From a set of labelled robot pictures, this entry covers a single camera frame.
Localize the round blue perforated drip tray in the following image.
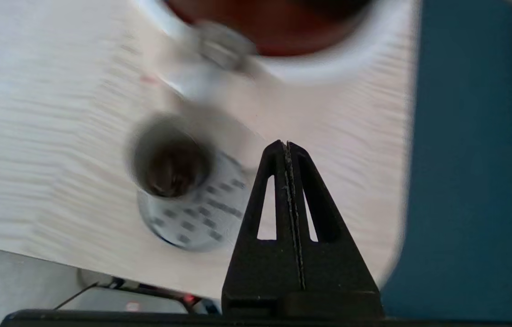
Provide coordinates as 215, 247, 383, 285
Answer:
136, 149, 253, 253

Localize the grey plastic cup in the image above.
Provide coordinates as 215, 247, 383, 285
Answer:
124, 113, 221, 201

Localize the metal dispenser tap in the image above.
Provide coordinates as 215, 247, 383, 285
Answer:
190, 20, 259, 74

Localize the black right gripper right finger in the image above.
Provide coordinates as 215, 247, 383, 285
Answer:
286, 142, 384, 317

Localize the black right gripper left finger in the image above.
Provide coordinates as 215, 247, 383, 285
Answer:
221, 140, 305, 317

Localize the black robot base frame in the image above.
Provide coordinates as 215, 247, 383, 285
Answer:
53, 278, 221, 315

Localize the large dark tea dispenser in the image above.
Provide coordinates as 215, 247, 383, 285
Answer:
133, 0, 421, 88

